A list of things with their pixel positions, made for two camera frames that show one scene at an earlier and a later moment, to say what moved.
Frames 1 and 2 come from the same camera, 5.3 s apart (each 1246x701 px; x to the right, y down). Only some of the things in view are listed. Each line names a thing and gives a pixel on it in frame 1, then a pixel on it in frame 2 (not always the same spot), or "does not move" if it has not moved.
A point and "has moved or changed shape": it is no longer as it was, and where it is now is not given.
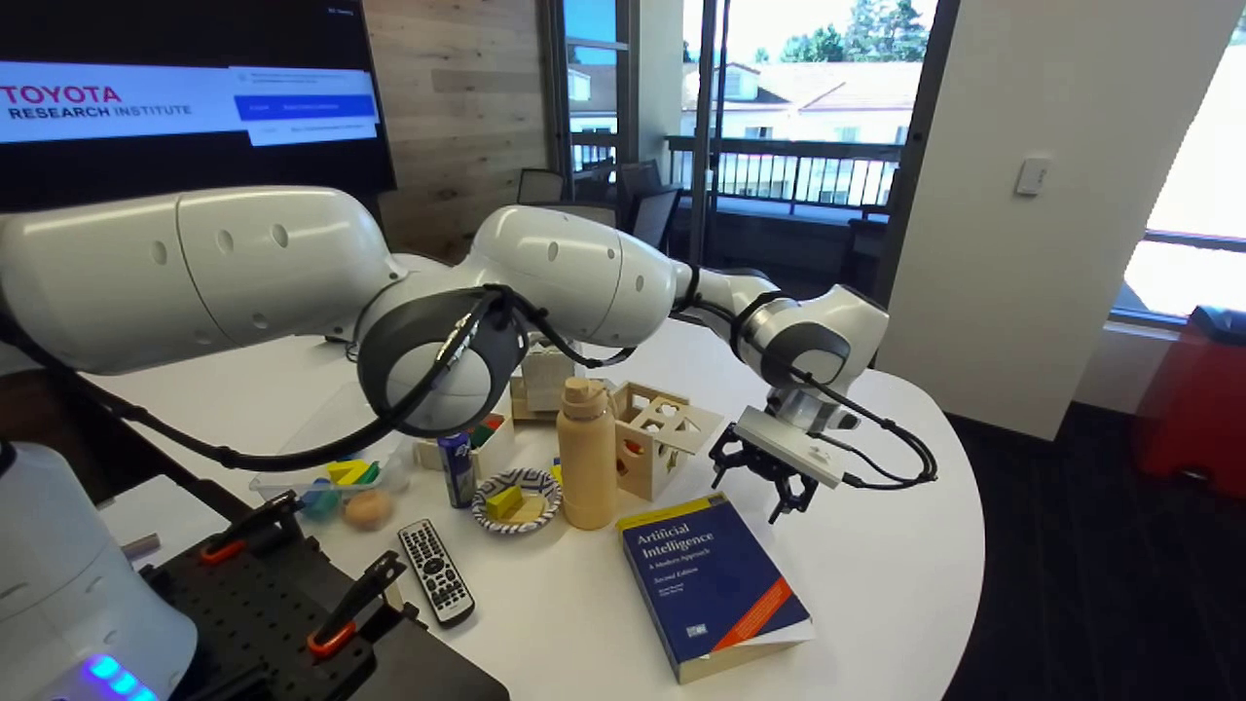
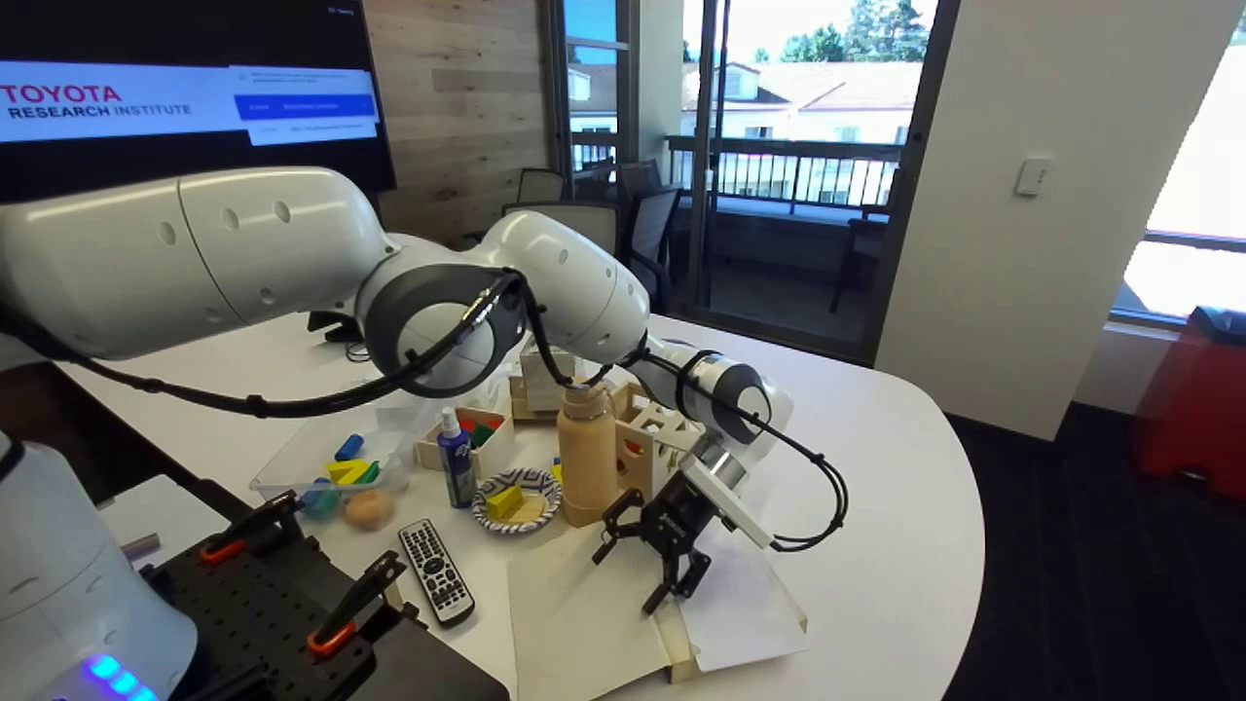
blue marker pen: (460, 477) does not move
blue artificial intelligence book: (709, 589) has moved or changed shape
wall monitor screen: (125, 99) does not move
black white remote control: (438, 577) does not move
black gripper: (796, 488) to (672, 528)
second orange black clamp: (363, 610) does not move
